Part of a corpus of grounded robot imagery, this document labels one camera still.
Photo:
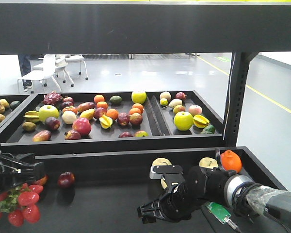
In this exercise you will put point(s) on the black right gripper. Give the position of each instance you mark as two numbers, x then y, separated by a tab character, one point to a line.
175	206

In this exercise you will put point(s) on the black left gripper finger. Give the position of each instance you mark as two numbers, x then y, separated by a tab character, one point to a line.
20	173
17	158

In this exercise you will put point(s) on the red strawberry bunch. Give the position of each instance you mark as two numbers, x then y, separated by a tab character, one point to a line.
20	204

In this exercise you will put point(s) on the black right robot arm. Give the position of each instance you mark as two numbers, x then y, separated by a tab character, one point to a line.
225	187

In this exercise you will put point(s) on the red dragon fruit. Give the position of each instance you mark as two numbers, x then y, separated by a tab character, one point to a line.
52	98

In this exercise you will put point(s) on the black fruit display shelf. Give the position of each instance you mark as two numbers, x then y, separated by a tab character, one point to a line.
210	48

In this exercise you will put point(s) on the dark red apple left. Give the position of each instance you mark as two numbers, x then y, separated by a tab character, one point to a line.
42	181

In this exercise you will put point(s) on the dark red apple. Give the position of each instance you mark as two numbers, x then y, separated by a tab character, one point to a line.
66	180
42	181

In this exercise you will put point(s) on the pale pear centre lower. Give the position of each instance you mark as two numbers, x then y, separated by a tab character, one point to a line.
164	184

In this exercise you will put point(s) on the pale pear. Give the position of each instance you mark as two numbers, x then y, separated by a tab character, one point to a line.
208	162
161	162
164	184

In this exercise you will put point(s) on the pale pear centre upper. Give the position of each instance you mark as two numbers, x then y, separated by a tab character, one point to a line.
161	162

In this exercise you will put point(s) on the dark red apple right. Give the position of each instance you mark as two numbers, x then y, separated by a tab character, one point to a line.
66	180

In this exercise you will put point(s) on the green apple left tray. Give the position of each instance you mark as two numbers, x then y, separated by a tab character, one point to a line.
47	111

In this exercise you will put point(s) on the green apple tray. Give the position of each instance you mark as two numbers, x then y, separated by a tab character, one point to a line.
183	121
47	111

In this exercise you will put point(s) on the large red apple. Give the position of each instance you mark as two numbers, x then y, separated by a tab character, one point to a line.
82	125

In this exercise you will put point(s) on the pale pear right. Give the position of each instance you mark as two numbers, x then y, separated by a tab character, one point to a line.
208	162

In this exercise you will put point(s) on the orange tangerine with knob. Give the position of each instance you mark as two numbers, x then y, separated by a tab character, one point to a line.
231	161

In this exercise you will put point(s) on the yellow starfruit centre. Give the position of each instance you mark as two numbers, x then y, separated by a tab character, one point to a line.
105	122

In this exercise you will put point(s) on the person in dark clothes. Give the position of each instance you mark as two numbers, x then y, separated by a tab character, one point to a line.
25	68

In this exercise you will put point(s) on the green apple right tray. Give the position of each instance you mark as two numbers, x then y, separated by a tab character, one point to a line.
183	121

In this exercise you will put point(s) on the white plastic chair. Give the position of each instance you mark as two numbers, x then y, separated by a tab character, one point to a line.
47	72

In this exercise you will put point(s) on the yellow starfruit right tray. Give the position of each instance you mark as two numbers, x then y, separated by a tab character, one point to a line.
200	121

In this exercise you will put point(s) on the yellow green pomelo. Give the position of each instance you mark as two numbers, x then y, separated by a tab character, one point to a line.
138	97

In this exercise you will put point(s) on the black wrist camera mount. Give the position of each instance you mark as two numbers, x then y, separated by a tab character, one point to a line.
172	175

